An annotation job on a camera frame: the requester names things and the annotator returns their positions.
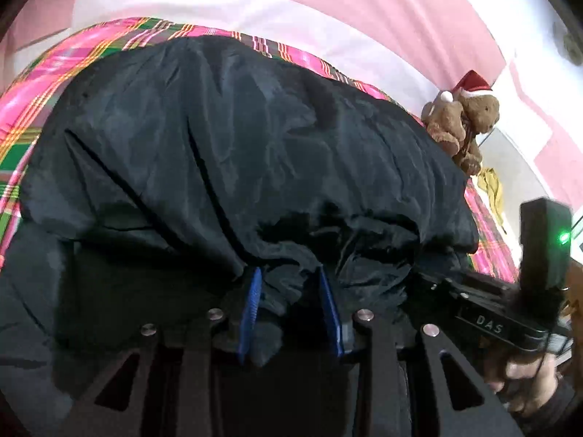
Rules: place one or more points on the pink green plaid blanket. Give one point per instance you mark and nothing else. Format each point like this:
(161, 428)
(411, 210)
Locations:
(41, 86)

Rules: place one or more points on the white panel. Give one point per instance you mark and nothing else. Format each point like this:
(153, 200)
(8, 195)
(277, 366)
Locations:
(519, 168)

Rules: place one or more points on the black puffer jacket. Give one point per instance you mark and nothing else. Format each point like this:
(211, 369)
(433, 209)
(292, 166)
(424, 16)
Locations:
(227, 145)

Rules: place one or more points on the person's right hand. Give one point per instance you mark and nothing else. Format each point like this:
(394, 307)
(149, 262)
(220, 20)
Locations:
(524, 382)

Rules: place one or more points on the person's right forearm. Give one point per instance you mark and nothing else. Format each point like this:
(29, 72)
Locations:
(560, 409)

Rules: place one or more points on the brown teddy bear, santa hat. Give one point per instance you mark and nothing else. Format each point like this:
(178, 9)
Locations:
(478, 114)

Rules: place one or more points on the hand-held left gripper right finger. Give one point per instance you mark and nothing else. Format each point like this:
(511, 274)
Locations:
(331, 314)

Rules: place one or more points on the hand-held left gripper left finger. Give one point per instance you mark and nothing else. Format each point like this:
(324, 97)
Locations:
(250, 318)

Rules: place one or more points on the yellow cloth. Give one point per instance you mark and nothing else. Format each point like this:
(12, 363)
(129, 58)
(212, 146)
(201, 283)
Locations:
(492, 186)

